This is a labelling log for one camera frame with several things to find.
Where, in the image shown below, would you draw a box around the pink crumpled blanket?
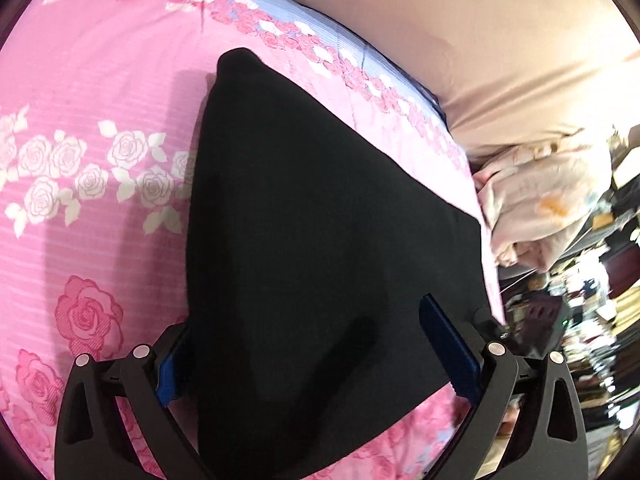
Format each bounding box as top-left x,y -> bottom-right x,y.
473,131 -> 612,272

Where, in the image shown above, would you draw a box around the pink floral bed sheet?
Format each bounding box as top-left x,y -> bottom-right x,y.
1,0 -> 480,478

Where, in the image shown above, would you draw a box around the black pants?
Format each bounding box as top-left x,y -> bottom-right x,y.
186,49 -> 487,479

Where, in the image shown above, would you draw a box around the cluttered shelf items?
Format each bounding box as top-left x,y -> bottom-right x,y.
506,127 -> 639,478

